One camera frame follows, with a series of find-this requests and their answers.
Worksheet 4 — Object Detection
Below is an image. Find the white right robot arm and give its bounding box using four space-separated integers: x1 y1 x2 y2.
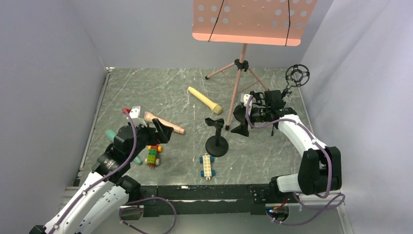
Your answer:
231 90 342 197

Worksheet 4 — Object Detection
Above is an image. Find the aluminium frame rail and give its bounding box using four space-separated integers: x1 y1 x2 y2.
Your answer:
51 67 115 234

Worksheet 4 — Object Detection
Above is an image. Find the black round-base mic stand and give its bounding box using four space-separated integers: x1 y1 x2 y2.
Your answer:
205 117 229 157

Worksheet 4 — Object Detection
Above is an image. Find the colourful toy brick car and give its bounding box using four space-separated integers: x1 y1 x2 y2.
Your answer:
145 145 163 168

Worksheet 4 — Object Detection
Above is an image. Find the yellow toy microphone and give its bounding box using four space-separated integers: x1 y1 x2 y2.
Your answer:
188 86 223 114

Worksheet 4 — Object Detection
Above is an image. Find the pink music stand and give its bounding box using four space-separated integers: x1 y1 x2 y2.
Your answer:
192 0 317 111

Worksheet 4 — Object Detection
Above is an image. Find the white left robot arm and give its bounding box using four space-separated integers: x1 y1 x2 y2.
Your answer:
30 118 173 234

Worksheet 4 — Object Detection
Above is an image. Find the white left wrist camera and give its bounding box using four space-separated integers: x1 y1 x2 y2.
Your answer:
122 106 148 126

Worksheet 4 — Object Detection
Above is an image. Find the white blue toy brick car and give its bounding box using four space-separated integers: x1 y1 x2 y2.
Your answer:
199 154 216 180

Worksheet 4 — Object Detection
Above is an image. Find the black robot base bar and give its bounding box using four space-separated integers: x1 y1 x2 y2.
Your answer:
124 182 292 217

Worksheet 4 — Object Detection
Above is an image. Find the mint green toy microphone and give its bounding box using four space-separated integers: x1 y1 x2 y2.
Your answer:
105 129 143 165

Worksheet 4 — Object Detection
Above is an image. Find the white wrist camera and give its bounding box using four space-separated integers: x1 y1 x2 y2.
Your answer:
240 94 255 106
122 106 148 126

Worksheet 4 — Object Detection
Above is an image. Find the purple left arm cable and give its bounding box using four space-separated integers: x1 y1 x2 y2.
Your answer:
45 108 178 234

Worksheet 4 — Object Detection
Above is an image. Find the black shock mount stand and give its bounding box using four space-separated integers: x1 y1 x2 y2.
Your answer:
281 64 310 99

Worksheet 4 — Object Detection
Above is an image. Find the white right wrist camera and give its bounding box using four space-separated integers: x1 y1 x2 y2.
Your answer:
240 94 255 106

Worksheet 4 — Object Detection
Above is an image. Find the pink toy microphone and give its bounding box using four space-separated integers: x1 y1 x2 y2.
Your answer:
144 112 186 135

